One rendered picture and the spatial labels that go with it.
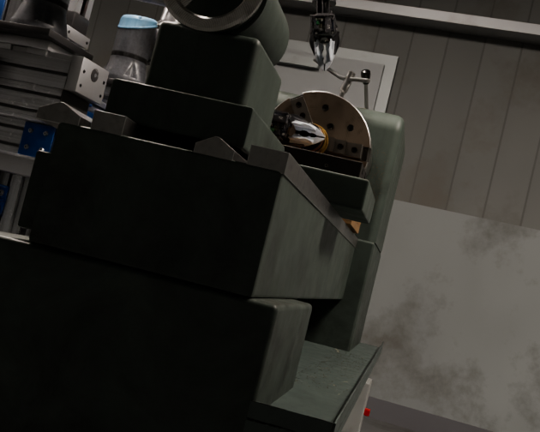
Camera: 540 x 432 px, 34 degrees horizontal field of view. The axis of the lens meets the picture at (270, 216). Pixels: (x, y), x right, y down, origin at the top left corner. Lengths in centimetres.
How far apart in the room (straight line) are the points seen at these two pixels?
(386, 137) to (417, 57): 297
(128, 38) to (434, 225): 294
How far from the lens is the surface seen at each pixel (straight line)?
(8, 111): 232
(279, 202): 109
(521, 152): 536
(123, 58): 278
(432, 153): 539
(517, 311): 524
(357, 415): 285
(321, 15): 262
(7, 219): 256
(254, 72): 122
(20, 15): 237
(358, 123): 246
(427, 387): 529
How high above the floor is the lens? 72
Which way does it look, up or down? 3 degrees up
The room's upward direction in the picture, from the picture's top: 14 degrees clockwise
